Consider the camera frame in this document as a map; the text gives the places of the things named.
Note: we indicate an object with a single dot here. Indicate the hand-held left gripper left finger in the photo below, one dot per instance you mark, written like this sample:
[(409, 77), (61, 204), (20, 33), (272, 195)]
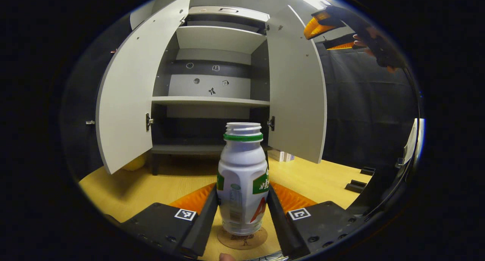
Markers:
[(204, 223)]

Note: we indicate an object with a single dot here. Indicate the white cabinet shelf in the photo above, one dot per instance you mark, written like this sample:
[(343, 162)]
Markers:
[(219, 39), (208, 100)]

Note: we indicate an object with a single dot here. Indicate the round cork coaster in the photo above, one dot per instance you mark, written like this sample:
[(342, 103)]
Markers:
[(242, 241)]

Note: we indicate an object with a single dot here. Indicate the grey cabinet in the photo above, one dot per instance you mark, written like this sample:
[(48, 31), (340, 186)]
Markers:
[(182, 86)]

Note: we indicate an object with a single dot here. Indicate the cabinet drawer front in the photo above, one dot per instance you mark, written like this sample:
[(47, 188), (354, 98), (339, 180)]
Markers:
[(204, 11)]

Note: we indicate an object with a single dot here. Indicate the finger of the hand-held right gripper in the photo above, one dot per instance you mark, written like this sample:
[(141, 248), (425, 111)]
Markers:
[(343, 45), (318, 26)]

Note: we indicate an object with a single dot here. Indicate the black flat block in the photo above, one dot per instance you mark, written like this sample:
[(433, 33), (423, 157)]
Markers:
[(356, 186), (367, 171)]

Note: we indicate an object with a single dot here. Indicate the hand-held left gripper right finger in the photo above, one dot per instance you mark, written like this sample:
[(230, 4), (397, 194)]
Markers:
[(280, 227)]

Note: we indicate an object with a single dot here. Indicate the white bottle with green label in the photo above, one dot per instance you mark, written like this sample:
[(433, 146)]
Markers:
[(238, 166)]

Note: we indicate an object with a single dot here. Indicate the yellow round object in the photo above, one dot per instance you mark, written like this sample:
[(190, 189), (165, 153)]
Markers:
[(134, 163)]

